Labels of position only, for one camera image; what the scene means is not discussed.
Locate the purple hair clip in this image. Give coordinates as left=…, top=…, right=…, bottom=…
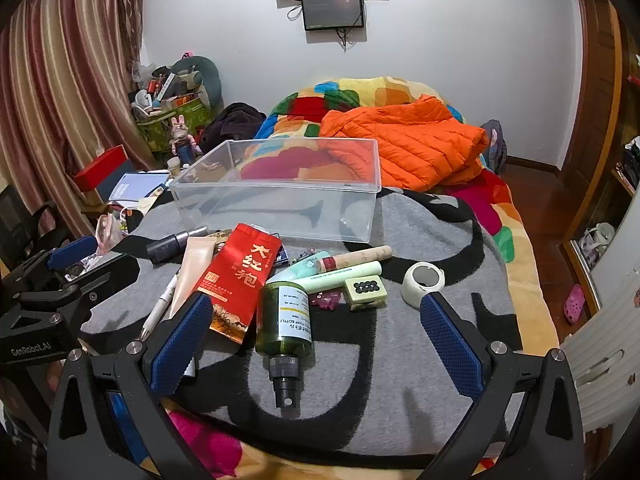
left=309, top=291, right=342, bottom=310

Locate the teal plastic case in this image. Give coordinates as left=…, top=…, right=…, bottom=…
left=287, top=250, right=331, bottom=281

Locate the pink rabbit toy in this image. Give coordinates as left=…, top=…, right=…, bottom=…
left=170, top=116, right=198, bottom=161

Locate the white tape roll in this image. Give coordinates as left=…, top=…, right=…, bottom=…
left=402, top=262, right=447, bottom=308

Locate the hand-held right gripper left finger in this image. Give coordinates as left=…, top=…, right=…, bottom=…
left=47, top=292, right=216, bottom=480

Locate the red tea packet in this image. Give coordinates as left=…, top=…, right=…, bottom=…
left=192, top=223, right=283, bottom=345

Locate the colourful patchwork blanket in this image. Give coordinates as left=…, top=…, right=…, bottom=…
left=150, top=76, right=561, bottom=480

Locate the white bag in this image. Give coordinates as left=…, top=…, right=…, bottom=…
left=580, top=222, right=616, bottom=266

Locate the black office chair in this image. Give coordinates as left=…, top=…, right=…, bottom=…
left=0, top=185, right=66, bottom=271

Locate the grey green plush toy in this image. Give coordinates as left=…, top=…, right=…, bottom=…
left=170, top=55, right=223, bottom=111

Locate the dark grey cosmetic bottle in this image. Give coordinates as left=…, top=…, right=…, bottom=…
left=146, top=232, right=188, bottom=265

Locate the striped pink curtain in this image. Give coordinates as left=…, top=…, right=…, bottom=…
left=0, top=0, right=146, bottom=241

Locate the small wall monitor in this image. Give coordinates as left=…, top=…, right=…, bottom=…
left=301, top=0, right=366, bottom=32

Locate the red box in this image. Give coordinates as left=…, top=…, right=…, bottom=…
left=74, top=145, right=128, bottom=191

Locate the orange quilt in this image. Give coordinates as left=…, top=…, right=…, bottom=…
left=319, top=95, right=490, bottom=192

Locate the pink cosmetic tube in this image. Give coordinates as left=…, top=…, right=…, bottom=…
left=315, top=245, right=392, bottom=275

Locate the grey and black blanket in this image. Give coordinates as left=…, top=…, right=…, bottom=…
left=80, top=187, right=526, bottom=466

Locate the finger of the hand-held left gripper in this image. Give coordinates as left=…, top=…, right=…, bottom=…
left=17, top=255, right=142, bottom=322
left=10, top=235, right=99, bottom=291

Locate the beige cream tube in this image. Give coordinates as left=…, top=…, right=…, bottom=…
left=170, top=235, right=221, bottom=321

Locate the white pen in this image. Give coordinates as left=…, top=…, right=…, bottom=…
left=140, top=267, right=182, bottom=343

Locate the dark clothes pile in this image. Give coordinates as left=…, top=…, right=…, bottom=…
left=199, top=102, right=268, bottom=153

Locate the blue notebook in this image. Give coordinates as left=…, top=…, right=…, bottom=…
left=109, top=172, right=171, bottom=201

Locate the wooden wardrobe shelf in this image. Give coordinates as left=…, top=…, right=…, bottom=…
left=562, top=0, right=640, bottom=311

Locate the dark green spray bottle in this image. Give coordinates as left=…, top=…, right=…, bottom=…
left=255, top=280, right=317, bottom=408

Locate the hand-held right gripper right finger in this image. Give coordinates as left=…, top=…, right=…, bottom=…
left=420, top=291, right=587, bottom=480

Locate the beige block eraser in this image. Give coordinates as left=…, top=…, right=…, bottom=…
left=343, top=275, right=388, bottom=312

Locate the grey backpack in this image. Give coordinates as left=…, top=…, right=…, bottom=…
left=482, top=120, right=508, bottom=173

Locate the green gift bag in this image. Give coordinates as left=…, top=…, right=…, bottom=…
left=135, top=97, right=211, bottom=153

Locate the pale green cosmetic tube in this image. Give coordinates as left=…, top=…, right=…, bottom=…
left=267, top=262, right=383, bottom=296

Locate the clear plastic storage box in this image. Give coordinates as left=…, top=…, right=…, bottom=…
left=169, top=138, right=383, bottom=245

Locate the pink shoe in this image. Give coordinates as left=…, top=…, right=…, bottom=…
left=563, top=284, right=586, bottom=322

